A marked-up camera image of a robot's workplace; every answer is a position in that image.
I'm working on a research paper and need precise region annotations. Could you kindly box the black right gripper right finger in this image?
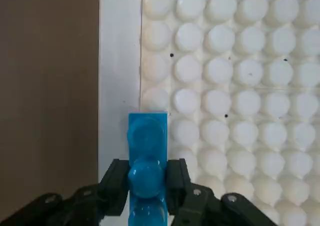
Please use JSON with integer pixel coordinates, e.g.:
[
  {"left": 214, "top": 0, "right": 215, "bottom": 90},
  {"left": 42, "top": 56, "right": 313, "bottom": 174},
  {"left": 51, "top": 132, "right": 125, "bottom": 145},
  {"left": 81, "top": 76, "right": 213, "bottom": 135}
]
[{"left": 166, "top": 157, "right": 280, "bottom": 226}]

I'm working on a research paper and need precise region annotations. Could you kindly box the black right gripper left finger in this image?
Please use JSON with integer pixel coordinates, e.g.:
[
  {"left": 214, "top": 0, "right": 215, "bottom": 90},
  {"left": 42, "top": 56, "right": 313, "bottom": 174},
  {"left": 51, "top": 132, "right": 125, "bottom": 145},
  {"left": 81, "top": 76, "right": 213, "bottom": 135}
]
[{"left": 0, "top": 158, "right": 131, "bottom": 226}]

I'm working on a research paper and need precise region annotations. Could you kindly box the blue three-stud toy block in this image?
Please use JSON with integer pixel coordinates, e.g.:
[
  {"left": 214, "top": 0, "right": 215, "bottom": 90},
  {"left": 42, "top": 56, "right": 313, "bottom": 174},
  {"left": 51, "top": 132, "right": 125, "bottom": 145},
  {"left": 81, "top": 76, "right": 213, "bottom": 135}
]
[{"left": 126, "top": 112, "right": 169, "bottom": 226}]

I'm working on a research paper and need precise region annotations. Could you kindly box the white studded baseplate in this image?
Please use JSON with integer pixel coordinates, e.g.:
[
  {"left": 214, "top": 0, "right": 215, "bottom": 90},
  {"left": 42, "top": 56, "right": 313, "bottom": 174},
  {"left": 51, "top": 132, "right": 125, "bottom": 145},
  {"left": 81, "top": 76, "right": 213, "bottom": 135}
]
[{"left": 98, "top": 0, "right": 320, "bottom": 226}]

